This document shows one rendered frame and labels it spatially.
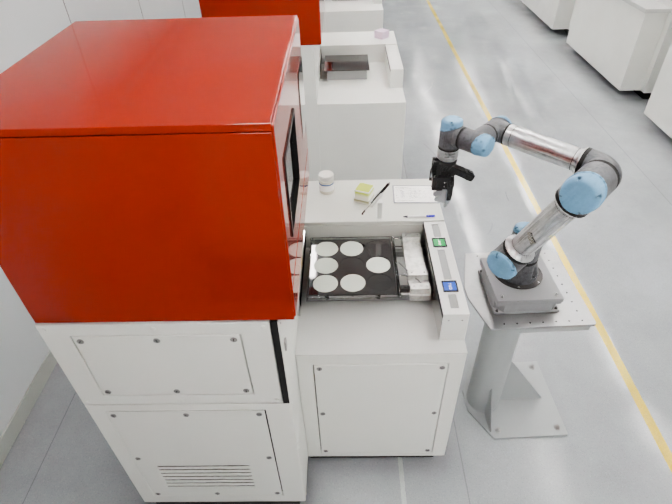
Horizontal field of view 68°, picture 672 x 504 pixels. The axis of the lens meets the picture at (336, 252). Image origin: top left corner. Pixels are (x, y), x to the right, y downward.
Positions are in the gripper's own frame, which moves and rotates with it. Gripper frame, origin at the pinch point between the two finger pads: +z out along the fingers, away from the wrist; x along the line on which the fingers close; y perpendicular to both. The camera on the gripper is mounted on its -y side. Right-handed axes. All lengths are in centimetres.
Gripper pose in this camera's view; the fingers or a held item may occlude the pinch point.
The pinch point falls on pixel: (446, 203)
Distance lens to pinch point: 198.5
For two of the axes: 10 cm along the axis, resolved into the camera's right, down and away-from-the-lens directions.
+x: -0.1, 6.4, -7.7
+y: -10.0, 0.2, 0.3
